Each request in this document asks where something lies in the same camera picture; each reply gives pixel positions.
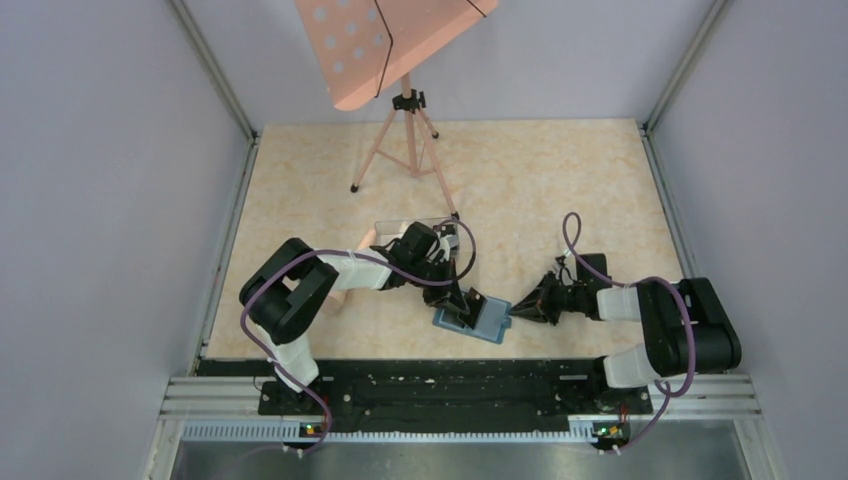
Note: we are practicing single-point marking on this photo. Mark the teal card holder wallet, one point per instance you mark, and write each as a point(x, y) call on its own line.
point(487, 320)

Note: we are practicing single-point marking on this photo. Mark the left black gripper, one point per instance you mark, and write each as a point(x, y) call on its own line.
point(453, 300)

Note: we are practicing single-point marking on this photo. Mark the pink music stand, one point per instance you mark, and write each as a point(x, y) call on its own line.
point(364, 47)

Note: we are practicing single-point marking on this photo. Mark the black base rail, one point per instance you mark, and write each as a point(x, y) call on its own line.
point(454, 396)

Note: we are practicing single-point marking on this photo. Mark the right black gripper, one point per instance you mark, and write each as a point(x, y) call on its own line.
point(538, 304)

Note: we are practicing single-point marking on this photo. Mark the black card stack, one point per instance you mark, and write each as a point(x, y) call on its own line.
point(448, 237)

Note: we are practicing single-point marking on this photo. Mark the pink toy microphone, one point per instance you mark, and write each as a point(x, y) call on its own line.
point(337, 299)

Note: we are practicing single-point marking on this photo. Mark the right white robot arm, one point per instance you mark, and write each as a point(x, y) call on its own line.
point(664, 351)

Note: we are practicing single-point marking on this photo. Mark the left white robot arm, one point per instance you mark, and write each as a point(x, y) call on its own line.
point(283, 297)

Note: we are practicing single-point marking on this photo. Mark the clear plastic box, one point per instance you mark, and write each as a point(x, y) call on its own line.
point(388, 230)

